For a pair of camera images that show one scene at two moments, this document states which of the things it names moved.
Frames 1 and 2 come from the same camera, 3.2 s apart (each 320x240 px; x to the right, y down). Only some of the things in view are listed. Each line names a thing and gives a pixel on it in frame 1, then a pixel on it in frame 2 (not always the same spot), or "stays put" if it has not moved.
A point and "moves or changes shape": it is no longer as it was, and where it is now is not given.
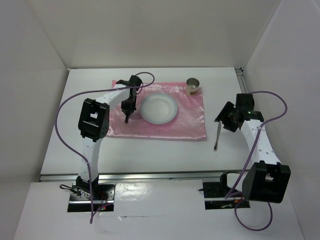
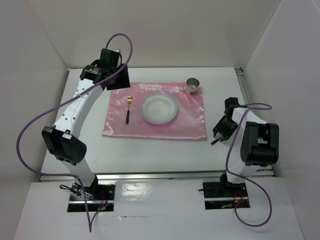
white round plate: [158, 108] stays put
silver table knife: [215, 146] moves or changes shape
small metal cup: [192, 86] stays put
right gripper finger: [226, 109] -> [215, 131]
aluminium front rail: [184, 175] stays put
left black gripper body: [128, 104] -> [119, 80]
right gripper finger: [232, 127] -> [223, 139]
